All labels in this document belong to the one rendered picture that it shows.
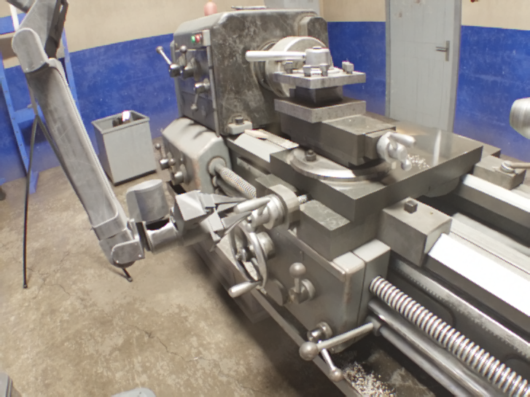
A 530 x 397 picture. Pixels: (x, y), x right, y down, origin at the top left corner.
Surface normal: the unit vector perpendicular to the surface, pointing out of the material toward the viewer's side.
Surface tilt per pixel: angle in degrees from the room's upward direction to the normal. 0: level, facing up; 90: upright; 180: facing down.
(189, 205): 42
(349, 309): 90
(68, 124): 78
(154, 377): 0
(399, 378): 0
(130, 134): 90
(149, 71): 90
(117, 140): 90
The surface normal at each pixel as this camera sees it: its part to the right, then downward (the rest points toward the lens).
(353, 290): 0.51, 0.37
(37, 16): 0.32, 0.22
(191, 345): -0.07, -0.88
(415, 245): -0.86, 0.29
